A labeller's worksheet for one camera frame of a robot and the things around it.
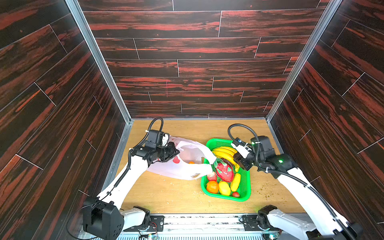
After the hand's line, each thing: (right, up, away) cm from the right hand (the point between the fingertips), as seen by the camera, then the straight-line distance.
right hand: (243, 153), depth 76 cm
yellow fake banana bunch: (-5, -2, +12) cm, 13 cm away
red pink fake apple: (-14, -15, +10) cm, 23 cm away
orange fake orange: (-15, -19, +4) cm, 24 cm away
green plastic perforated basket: (+2, -18, +3) cm, 19 cm away
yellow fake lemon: (-8, -20, +6) cm, 23 cm away
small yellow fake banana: (-1, -18, +8) cm, 19 cm away
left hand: (-32, +1, +3) cm, 32 cm away
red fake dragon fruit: (-8, -11, +6) cm, 15 cm away
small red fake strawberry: (-3, -23, +4) cm, 24 cm away
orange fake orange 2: (-27, -8, +15) cm, 32 cm away
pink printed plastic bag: (-34, -8, +2) cm, 34 cm away
